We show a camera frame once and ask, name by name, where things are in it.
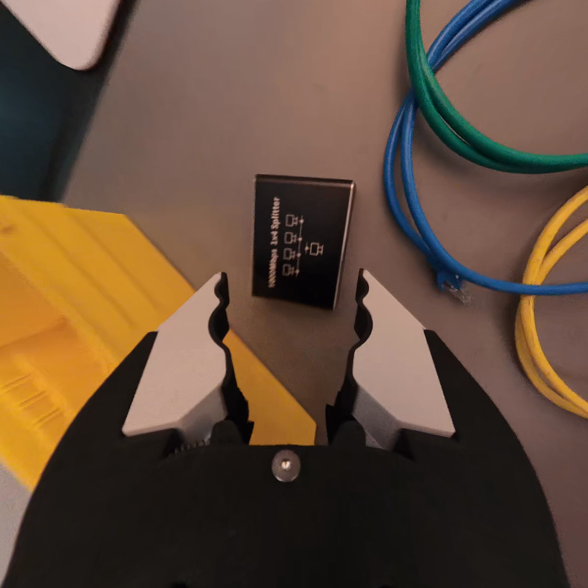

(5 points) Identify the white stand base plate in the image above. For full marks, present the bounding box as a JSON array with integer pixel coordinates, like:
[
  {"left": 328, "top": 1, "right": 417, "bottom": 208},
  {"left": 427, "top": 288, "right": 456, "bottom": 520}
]
[{"left": 0, "top": 0, "right": 122, "bottom": 70}]

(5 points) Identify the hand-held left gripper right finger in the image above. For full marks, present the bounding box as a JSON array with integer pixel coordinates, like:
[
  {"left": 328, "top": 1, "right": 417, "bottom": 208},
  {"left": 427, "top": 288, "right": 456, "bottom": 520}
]
[{"left": 325, "top": 269, "right": 456, "bottom": 448}]

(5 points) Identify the yellow plastic bin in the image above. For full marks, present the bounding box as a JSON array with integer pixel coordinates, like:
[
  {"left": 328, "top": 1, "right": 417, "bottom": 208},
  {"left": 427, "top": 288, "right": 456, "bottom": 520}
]
[{"left": 0, "top": 195, "right": 318, "bottom": 490}]

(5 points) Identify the green ethernet cable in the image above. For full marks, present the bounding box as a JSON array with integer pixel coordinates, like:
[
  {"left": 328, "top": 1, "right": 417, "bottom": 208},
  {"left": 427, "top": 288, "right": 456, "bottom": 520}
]
[{"left": 405, "top": 0, "right": 588, "bottom": 174}]

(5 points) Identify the blue ethernet cable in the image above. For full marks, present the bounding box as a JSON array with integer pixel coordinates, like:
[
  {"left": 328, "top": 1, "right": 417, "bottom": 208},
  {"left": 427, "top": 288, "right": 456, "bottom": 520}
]
[{"left": 383, "top": 0, "right": 588, "bottom": 304}]

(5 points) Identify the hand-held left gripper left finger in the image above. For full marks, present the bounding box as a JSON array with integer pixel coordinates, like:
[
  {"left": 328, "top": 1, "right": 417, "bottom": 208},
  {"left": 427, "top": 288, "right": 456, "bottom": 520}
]
[{"left": 122, "top": 272, "right": 253, "bottom": 445}]

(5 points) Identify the yellow ethernet cable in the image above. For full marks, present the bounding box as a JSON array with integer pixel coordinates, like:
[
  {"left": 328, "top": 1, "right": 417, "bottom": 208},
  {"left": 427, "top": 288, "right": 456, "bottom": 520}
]
[{"left": 514, "top": 186, "right": 588, "bottom": 420}]

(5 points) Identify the black ethernet splitter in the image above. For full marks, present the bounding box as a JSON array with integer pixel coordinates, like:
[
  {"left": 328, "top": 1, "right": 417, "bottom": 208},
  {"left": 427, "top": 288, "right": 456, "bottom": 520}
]
[{"left": 252, "top": 174, "right": 356, "bottom": 311}]

